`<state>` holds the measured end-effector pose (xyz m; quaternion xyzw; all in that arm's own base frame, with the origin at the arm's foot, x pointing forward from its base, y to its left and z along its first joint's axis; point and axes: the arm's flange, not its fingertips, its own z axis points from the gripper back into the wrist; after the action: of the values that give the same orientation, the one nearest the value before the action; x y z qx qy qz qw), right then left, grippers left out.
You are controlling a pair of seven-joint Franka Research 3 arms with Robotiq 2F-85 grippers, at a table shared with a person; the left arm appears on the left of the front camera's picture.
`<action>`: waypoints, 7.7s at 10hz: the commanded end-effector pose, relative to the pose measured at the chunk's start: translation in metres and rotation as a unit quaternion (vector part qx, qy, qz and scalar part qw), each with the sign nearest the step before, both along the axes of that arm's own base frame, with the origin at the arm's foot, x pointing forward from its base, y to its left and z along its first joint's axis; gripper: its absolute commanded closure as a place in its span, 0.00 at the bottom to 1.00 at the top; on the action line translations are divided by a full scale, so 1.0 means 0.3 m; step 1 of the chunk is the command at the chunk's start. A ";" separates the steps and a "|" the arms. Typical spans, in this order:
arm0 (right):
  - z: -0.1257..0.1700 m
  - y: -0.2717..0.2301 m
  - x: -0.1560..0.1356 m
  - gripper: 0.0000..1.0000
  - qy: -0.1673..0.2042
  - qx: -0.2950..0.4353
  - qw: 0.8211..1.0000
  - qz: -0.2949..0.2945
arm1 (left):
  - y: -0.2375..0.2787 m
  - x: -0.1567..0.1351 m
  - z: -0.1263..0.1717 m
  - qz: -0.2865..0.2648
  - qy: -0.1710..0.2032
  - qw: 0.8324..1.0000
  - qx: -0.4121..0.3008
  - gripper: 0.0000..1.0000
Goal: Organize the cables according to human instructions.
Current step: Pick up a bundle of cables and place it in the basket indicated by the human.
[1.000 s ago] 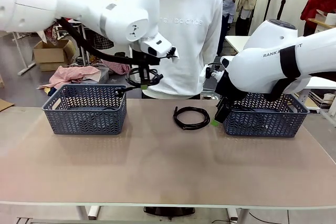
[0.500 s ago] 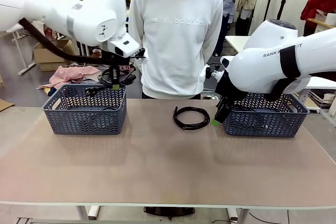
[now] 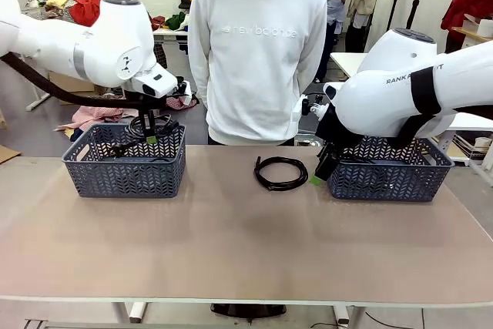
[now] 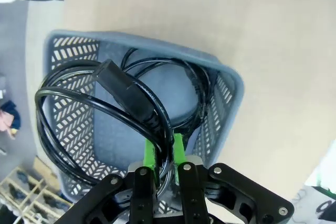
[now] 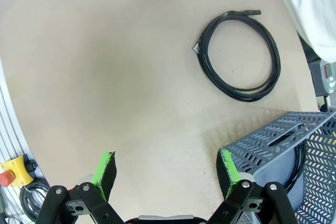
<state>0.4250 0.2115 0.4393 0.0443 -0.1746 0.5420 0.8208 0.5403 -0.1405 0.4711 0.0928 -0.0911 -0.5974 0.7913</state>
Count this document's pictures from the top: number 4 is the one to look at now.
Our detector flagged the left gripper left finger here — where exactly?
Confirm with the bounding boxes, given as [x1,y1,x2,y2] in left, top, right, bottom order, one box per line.
[60,138,161,224]

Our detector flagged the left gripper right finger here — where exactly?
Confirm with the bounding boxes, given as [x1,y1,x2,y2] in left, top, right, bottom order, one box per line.
[172,133,295,224]

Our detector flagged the black power cable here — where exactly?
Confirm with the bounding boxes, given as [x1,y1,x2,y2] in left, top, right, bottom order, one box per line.
[35,59,175,196]
[121,47,212,141]

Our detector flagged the grey-blue woven plastic basket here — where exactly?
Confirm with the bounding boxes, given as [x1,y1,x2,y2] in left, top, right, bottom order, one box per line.
[43,29,245,216]

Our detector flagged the wooden slatted rack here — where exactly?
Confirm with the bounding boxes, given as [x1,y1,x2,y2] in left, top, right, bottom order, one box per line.
[0,165,73,224]

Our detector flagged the dark cloth pile on floor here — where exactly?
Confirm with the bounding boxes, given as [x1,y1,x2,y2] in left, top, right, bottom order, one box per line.
[0,100,22,140]

